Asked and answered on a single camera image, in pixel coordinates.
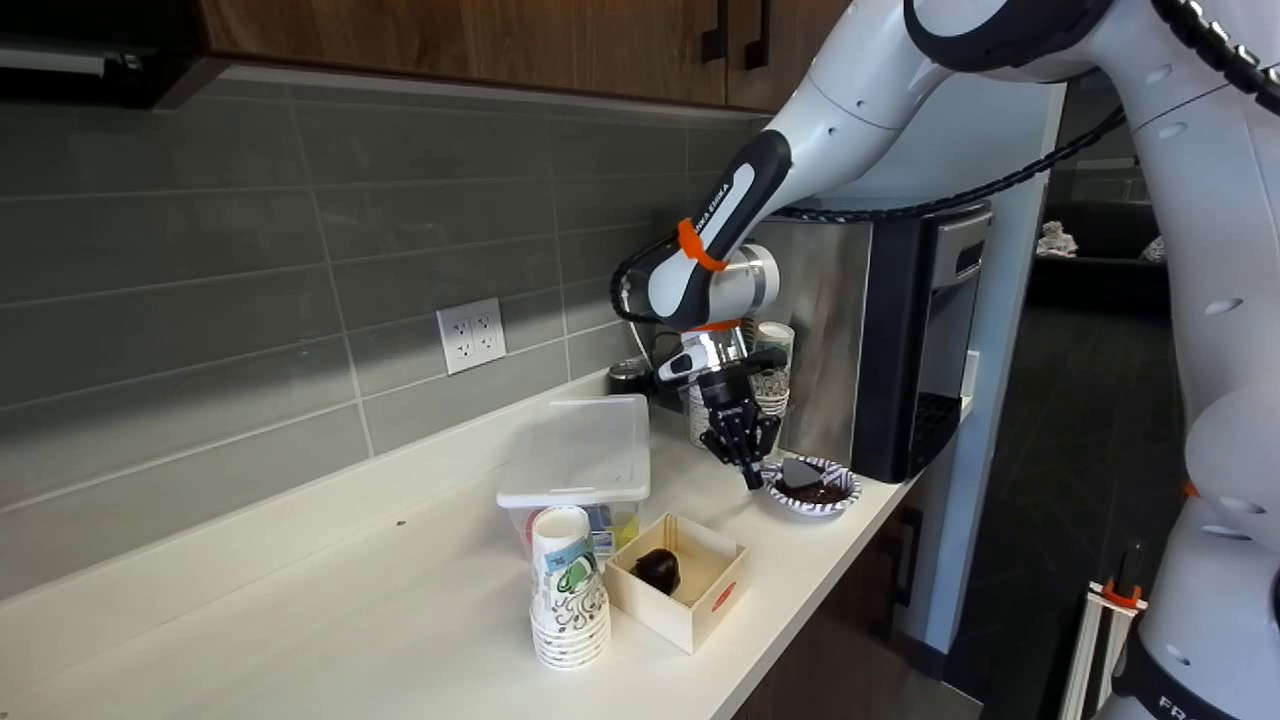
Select dark food on plate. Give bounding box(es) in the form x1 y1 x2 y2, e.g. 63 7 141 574
763 468 860 510

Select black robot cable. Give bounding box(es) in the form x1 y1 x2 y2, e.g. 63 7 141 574
775 0 1280 227

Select white wall outlet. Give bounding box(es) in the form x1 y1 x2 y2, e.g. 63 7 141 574
431 291 511 379

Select open wooden box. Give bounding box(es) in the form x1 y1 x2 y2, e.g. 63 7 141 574
599 506 757 661

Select paper cup stack blue print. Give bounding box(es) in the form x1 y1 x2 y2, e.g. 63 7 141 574
743 314 801 455

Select small black silver tap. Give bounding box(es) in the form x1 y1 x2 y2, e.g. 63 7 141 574
604 349 692 411

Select silver spatula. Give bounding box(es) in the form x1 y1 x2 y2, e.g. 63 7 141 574
757 455 841 494

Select clear container white lid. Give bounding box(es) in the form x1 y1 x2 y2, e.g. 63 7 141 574
493 391 656 561

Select wooden upper cabinet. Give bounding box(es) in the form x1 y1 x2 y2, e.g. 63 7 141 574
196 0 856 120

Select white stand orange band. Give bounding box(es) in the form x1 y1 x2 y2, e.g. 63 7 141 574
1057 536 1156 720

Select dark sofa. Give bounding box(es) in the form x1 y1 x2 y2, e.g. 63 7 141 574
1027 195 1168 321

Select black silver beverage machine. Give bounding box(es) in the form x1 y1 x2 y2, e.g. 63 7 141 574
737 195 1002 489

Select squat printed paper cup stack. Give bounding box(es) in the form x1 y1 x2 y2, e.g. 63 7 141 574
526 503 617 677

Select black range hood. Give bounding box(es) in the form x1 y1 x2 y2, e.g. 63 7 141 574
0 0 232 117

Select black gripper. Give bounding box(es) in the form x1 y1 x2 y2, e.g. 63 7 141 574
692 362 787 491

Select small black object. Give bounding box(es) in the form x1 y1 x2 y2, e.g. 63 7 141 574
630 544 689 600

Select black cabinet handle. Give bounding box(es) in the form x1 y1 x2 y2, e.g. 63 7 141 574
742 0 775 71
699 0 731 62

